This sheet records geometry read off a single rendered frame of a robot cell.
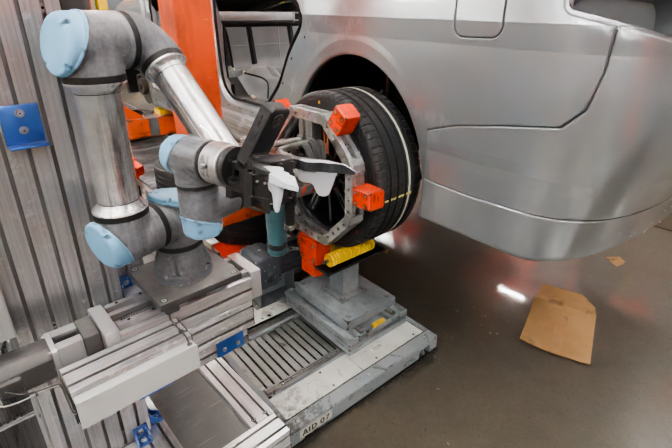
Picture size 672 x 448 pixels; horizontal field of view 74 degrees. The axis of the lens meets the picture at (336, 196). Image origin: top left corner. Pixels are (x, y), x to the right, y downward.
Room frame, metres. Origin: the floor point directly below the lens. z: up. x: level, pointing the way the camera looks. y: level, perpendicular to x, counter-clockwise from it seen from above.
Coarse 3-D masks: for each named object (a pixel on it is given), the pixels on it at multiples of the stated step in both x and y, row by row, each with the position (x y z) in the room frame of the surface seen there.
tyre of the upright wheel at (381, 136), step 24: (312, 96) 1.79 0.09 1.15; (336, 96) 1.70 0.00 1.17; (360, 96) 1.73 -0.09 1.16; (384, 96) 1.78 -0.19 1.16; (360, 120) 1.59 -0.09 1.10; (384, 120) 1.64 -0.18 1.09; (360, 144) 1.57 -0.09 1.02; (384, 144) 1.56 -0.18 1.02; (408, 144) 1.64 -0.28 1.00; (384, 168) 1.52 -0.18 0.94; (384, 192) 1.51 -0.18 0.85; (408, 192) 1.59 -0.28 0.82; (384, 216) 1.53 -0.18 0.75; (360, 240) 1.57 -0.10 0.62
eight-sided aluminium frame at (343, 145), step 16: (304, 112) 1.69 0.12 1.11; (320, 112) 1.64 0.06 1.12; (288, 128) 1.87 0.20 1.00; (336, 144) 1.55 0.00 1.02; (352, 144) 1.56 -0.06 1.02; (352, 160) 1.50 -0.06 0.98; (352, 176) 1.48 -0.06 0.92; (352, 192) 1.48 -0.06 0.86; (352, 208) 1.48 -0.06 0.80; (304, 224) 1.72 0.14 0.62; (320, 224) 1.72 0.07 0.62; (336, 224) 1.55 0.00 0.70; (352, 224) 1.50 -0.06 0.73; (320, 240) 1.62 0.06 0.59; (336, 240) 1.61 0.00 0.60
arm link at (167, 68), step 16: (144, 32) 0.96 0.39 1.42; (160, 32) 0.99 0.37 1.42; (144, 48) 0.95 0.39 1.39; (160, 48) 0.96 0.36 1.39; (176, 48) 0.99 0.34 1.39; (144, 64) 0.96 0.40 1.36; (160, 64) 0.95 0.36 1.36; (176, 64) 0.97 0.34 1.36; (160, 80) 0.95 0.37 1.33; (176, 80) 0.94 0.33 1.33; (192, 80) 0.96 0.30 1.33; (176, 96) 0.93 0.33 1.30; (192, 96) 0.93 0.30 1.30; (176, 112) 0.93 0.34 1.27; (192, 112) 0.91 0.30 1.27; (208, 112) 0.92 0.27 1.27; (192, 128) 0.90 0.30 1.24; (208, 128) 0.90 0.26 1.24; (224, 128) 0.91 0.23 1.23; (240, 208) 0.82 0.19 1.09
